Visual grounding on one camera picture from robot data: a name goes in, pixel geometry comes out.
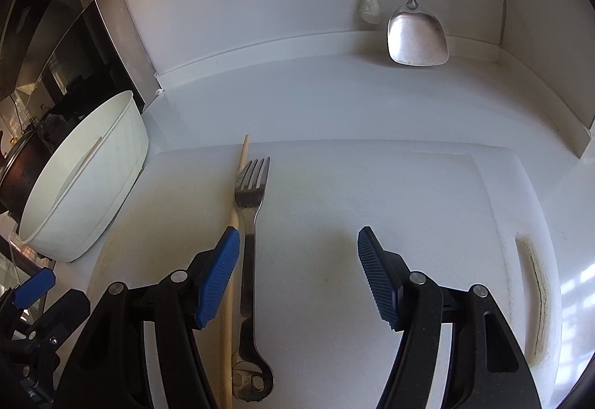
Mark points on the stainless steel fork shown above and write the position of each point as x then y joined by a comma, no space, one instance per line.
252,377

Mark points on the board chopstick right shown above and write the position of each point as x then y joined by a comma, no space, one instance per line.
226,308

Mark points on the metal spatula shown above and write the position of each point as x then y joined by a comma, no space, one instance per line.
415,37

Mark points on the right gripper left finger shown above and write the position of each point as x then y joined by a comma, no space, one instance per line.
107,368

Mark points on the white oval tray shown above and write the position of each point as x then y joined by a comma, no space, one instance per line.
86,181

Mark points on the black stove hood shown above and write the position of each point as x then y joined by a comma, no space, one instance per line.
77,53

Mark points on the dark cooking pot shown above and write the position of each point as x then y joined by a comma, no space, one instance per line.
20,169

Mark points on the white cutting board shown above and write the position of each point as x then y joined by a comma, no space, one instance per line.
461,213

